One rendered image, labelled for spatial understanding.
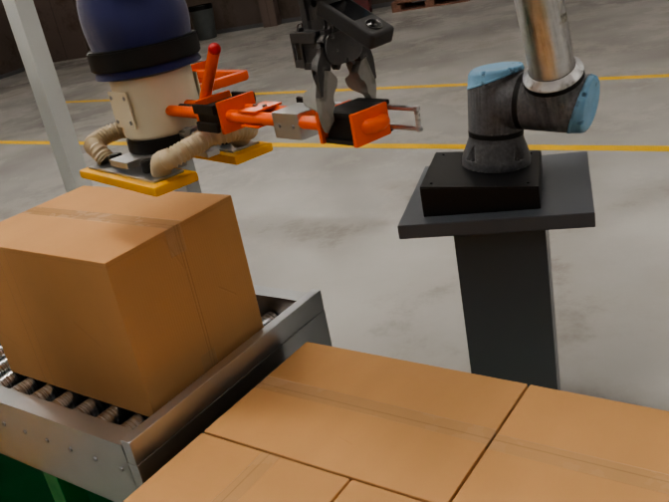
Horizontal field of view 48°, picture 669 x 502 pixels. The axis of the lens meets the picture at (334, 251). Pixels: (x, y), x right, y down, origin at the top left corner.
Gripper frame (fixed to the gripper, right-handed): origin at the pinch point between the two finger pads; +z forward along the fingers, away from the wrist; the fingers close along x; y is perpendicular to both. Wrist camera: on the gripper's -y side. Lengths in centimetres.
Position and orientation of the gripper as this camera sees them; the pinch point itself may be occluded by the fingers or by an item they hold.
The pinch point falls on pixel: (352, 119)
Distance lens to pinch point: 117.0
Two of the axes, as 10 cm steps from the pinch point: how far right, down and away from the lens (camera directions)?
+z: 1.8, 9.1, 3.8
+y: -6.5, -1.8, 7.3
